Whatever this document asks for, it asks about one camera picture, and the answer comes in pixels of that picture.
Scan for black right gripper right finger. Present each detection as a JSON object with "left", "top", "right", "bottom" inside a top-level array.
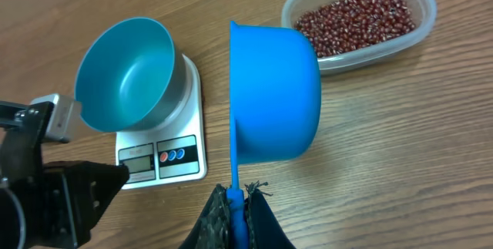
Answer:
[{"left": 245, "top": 181, "right": 295, "bottom": 249}]

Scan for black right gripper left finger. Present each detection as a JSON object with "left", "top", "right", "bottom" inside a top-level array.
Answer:
[{"left": 179, "top": 184, "right": 231, "bottom": 249}]

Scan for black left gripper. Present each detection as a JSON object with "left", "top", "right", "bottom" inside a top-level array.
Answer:
[{"left": 1, "top": 102, "right": 129, "bottom": 248}]

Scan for blue plastic measuring scoop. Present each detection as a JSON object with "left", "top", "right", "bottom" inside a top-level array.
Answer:
[{"left": 226, "top": 22, "right": 321, "bottom": 248}]

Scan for red adzuki beans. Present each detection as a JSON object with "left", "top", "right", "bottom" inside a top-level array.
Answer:
[{"left": 293, "top": 0, "right": 416, "bottom": 59}]

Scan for white digital kitchen scale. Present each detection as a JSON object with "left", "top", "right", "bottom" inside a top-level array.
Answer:
[{"left": 116, "top": 56, "right": 207, "bottom": 190}]

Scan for teal metal bowl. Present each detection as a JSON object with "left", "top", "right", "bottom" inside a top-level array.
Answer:
[{"left": 74, "top": 17, "right": 186, "bottom": 132}]

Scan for clear plastic food container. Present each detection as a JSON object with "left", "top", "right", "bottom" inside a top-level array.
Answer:
[{"left": 281, "top": 0, "right": 438, "bottom": 76}]

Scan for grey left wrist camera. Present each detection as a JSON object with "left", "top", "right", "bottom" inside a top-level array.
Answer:
[{"left": 31, "top": 93, "right": 82, "bottom": 143}]

